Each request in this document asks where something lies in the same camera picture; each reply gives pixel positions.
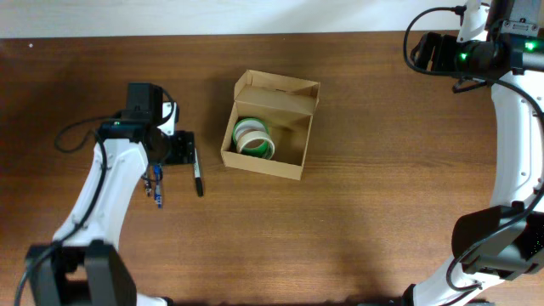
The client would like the beige masking tape roll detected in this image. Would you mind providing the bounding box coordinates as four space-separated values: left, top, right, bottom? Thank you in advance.
236 131 275 157

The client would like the black ballpoint pen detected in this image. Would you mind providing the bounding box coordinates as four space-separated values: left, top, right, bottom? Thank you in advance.
141 167 153 197

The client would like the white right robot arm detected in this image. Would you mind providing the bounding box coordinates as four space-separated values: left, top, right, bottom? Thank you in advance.
401 0 543 305

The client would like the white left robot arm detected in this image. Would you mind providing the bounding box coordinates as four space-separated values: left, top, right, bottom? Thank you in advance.
14 82 196 305

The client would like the brown cardboard box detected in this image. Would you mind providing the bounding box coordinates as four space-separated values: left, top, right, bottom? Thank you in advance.
220 70 320 180

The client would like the blue ballpoint pen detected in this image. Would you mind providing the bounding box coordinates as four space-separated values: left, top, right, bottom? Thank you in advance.
153 164 163 209

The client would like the black permanent marker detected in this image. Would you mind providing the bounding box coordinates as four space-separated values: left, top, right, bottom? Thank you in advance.
193 149 204 197

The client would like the green tape roll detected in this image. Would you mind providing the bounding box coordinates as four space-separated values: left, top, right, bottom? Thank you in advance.
232 117 273 160

